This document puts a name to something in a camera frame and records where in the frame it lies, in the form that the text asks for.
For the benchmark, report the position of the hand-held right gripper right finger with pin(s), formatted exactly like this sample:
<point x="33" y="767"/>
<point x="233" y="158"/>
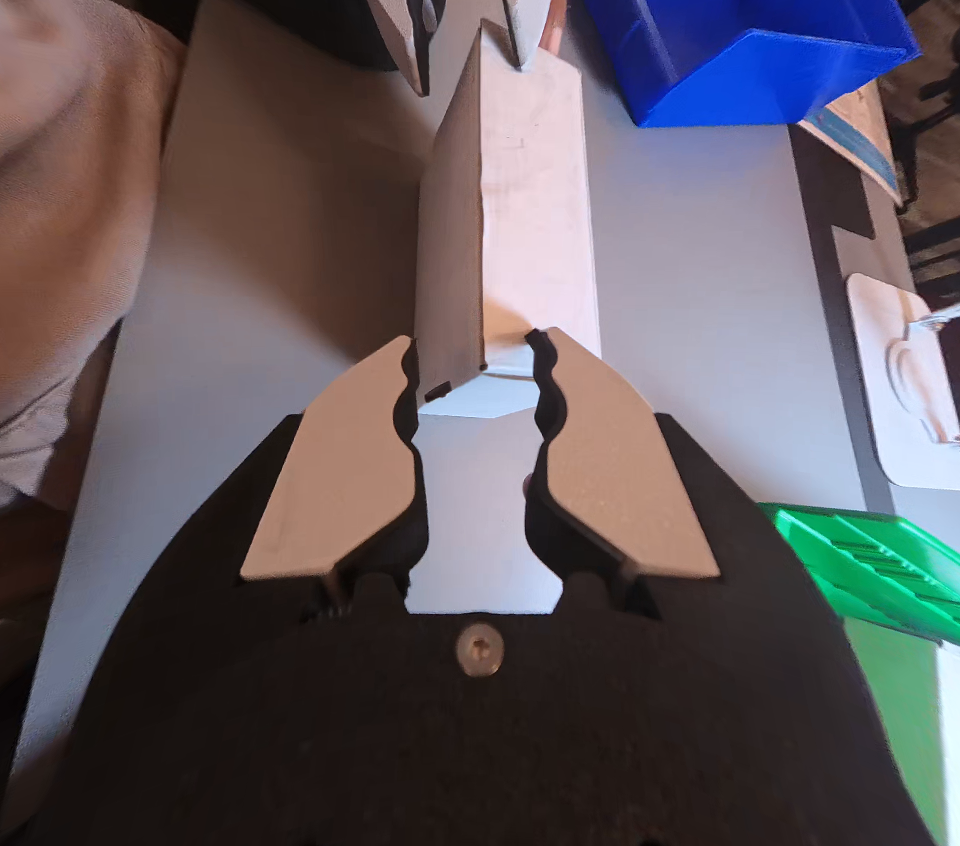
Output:
<point x="622" y="471"/>

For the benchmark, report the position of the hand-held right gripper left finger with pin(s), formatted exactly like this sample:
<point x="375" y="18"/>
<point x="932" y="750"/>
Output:
<point x="337" y="471"/>

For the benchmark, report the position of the green plastic bin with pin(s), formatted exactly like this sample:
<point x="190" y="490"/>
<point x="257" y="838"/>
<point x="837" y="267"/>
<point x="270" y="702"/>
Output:
<point x="862" y="553"/>

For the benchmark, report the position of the white cardboard box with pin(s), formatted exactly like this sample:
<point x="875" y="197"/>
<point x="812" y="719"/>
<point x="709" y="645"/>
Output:
<point x="525" y="223"/>

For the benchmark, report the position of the white moulded tray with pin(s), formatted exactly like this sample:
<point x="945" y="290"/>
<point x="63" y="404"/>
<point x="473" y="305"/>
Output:
<point x="877" y="411"/>

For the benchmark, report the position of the cardboard sheet with blue edge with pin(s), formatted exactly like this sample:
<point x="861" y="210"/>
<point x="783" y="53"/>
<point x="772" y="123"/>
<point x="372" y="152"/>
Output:
<point x="855" y="133"/>

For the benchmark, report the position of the person's beige clothing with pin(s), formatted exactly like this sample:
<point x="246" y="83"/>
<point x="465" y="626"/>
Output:
<point x="67" y="186"/>

